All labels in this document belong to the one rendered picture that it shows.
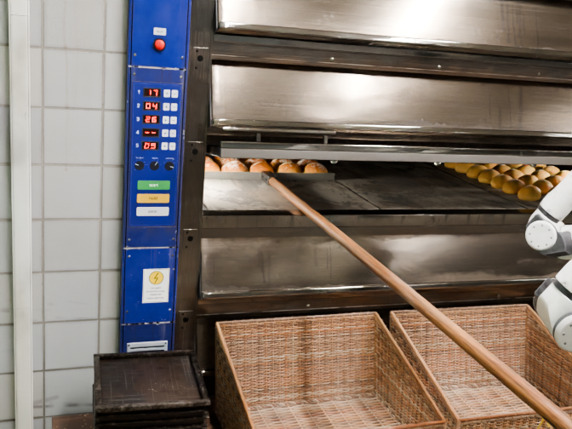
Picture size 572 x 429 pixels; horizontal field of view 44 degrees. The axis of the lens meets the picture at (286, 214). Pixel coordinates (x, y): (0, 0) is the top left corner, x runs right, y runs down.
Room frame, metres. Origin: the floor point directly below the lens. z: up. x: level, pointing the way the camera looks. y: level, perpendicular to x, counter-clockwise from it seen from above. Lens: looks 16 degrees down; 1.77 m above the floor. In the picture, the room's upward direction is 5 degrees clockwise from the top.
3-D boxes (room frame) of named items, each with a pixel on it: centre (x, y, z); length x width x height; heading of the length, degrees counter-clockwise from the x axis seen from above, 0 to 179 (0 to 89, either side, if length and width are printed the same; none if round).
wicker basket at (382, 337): (1.85, -0.16, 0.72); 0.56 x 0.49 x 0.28; 111
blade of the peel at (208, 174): (2.68, 0.15, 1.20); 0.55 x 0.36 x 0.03; 110
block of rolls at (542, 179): (2.91, -0.99, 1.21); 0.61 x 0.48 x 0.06; 20
